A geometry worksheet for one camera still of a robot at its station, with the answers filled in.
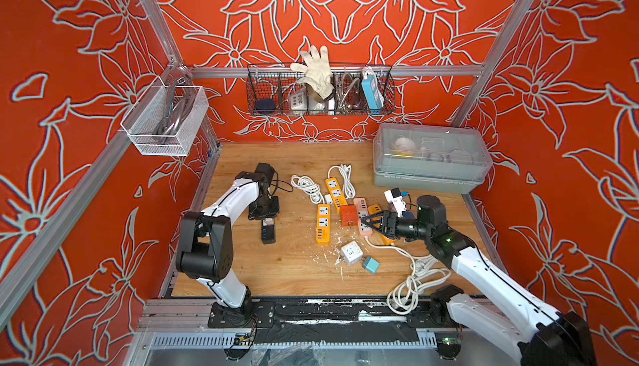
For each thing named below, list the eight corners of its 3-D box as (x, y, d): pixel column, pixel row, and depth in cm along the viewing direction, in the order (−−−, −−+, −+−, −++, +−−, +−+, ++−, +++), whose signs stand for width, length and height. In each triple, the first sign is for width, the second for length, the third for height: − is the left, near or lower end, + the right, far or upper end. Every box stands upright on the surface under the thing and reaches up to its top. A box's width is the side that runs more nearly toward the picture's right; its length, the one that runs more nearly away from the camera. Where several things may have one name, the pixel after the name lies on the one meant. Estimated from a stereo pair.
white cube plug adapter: (347, 267, 84) (349, 262, 80) (339, 252, 87) (340, 246, 83) (361, 259, 85) (363, 254, 81) (352, 245, 89) (354, 239, 85)
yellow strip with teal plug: (316, 245, 89) (316, 241, 87) (316, 207, 99) (316, 204, 97) (330, 244, 89) (331, 241, 87) (329, 207, 99) (329, 204, 97)
